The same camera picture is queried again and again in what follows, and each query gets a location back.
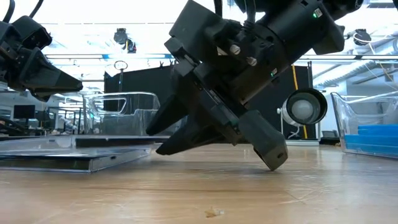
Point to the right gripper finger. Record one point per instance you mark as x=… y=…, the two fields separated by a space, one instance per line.
x=192 y=137
x=169 y=115

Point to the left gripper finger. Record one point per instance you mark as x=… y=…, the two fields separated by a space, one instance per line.
x=42 y=96
x=46 y=77

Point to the clear plastic bin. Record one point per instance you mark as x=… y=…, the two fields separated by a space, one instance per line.
x=342 y=118
x=140 y=124

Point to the blue jewel case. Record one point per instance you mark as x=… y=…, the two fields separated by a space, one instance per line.
x=379 y=129
x=373 y=150
x=373 y=140

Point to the black monitor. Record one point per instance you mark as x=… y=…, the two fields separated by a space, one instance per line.
x=24 y=112

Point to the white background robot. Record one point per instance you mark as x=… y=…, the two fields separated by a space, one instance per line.
x=66 y=123

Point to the black backdrop panel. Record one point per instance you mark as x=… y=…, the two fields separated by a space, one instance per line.
x=140 y=77

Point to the small brown crumb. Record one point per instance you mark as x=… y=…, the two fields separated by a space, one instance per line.
x=212 y=213

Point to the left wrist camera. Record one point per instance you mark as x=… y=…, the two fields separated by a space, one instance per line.
x=32 y=32

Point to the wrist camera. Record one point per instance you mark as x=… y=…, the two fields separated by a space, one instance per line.
x=32 y=32
x=196 y=21

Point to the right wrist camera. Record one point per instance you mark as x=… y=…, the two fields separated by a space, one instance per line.
x=196 y=21

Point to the white camera cylinder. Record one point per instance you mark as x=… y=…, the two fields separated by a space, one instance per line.
x=306 y=107

